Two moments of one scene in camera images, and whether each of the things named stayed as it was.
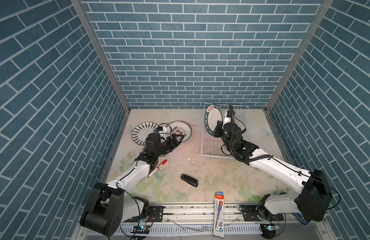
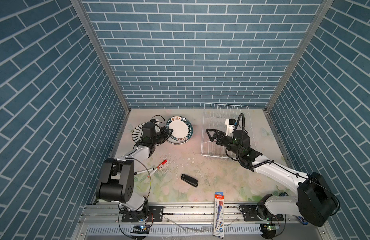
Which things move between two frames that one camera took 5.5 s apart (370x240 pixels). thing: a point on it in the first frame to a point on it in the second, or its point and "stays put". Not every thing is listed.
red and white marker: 158,168 stays put
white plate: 213,114 to 182,128
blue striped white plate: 141,131 stays put
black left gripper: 175,142 to 163,130
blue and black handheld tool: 301,218 stays put
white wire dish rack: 211,145 stays put
